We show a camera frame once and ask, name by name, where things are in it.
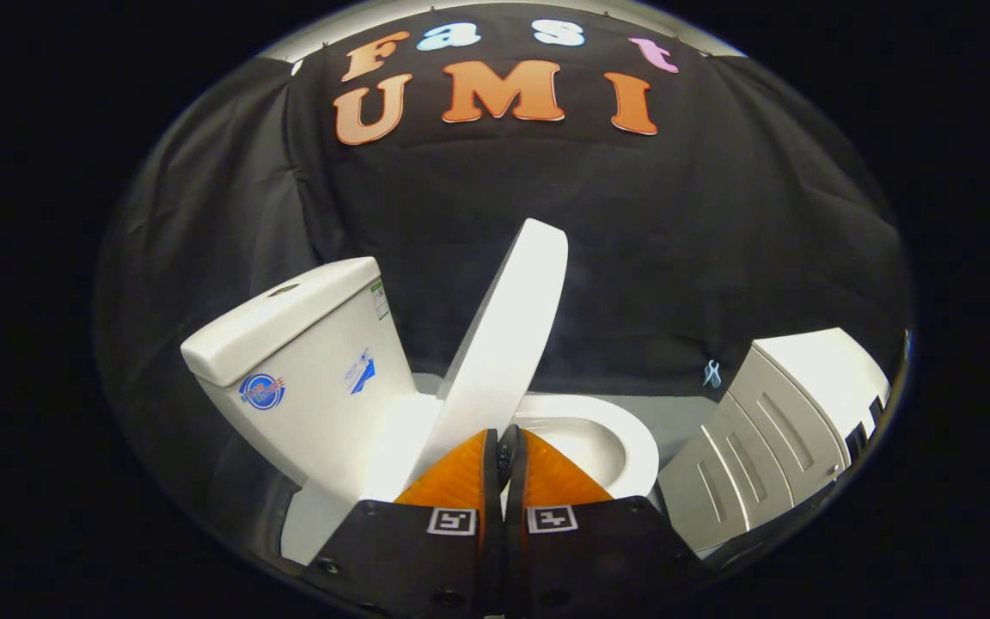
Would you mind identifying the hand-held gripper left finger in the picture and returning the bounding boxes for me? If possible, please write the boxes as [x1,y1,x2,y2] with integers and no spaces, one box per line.
[302,427,504,619]

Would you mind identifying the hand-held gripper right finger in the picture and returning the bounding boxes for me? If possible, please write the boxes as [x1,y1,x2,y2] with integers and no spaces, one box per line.
[504,427,711,619]

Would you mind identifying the white toilet lid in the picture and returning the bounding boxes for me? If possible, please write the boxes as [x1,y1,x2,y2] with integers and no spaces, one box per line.
[413,218,570,482]

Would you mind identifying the white ceramic toilet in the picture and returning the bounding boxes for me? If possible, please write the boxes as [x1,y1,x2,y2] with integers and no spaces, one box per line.
[181,256,661,566]

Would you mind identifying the white panelled cabinet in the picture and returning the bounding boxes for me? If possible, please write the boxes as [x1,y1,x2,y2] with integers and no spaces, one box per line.
[658,327,891,555]

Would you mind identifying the black backdrop cloth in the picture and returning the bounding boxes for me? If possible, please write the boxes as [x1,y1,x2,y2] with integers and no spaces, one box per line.
[93,4,913,551]

